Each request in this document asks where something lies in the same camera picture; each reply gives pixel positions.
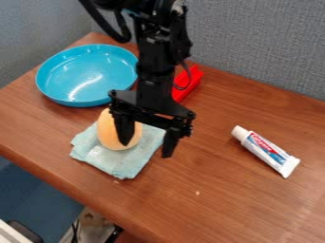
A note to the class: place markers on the orange egg-shaped sponge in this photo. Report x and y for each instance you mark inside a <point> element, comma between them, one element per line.
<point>106,133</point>

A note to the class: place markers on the red plastic block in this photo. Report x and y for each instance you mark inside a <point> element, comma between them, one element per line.
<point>188,81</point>

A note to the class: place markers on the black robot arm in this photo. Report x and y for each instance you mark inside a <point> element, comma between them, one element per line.
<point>156,23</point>

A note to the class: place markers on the white toothpaste tube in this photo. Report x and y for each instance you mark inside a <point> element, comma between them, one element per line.
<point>273,155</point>

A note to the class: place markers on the light blue folded cloth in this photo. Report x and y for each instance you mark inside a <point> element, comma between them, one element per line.
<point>122,164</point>

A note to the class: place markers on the blue plastic plate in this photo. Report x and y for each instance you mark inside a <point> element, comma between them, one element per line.
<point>78,76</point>

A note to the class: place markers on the objects under table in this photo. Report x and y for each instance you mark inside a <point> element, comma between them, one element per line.
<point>91,228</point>

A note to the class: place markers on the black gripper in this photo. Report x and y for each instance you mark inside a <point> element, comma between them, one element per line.
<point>152,106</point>

